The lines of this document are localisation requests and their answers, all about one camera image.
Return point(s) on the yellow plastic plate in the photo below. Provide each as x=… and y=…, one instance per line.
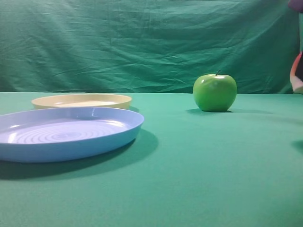
x=83, y=100

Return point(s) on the green apple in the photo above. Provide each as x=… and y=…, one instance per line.
x=214, y=92

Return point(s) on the green backdrop cloth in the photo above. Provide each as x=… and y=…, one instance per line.
x=146, y=46

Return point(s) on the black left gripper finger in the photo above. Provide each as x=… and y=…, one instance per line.
x=298, y=71

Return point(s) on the green table cloth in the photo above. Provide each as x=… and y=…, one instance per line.
x=186, y=168

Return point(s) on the blue plastic plate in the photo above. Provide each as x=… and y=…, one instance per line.
x=68, y=133

